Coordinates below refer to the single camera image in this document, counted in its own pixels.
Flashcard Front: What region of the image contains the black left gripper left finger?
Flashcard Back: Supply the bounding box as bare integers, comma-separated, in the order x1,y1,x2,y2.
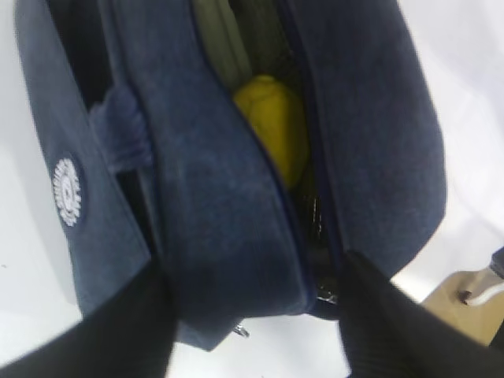
1,261,177,377

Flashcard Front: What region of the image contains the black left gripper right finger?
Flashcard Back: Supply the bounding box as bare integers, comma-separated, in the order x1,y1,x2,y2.
339,253,503,377

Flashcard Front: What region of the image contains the dark navy lunch bag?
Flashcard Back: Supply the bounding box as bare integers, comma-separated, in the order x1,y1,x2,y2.
15,1,446,350

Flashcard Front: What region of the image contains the yellow lemon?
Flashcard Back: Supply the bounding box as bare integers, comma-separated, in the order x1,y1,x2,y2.
233,75,309,189

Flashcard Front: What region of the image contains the glass container with green lid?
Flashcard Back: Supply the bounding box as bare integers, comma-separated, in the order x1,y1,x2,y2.
192,0,289,91

